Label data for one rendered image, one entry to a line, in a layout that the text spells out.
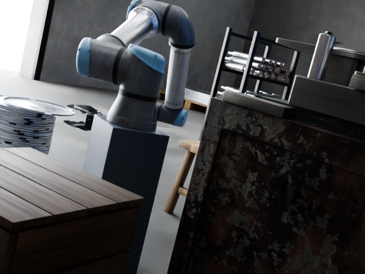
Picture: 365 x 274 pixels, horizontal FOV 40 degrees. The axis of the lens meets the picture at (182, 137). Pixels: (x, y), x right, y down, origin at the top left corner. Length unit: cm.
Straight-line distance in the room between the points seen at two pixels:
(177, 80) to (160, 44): 548
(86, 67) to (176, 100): 56
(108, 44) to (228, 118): 61
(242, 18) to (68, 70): 370
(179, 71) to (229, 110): 91
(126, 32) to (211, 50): 675
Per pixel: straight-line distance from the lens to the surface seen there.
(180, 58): 190
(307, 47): 118
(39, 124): 210
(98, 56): 150
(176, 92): 197
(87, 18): 643
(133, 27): 171
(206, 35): 822
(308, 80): 100
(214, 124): 105
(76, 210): 102
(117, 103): 149
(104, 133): 148
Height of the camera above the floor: 69
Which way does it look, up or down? 9 degrees down
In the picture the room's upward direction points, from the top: 14 degrees clockwise
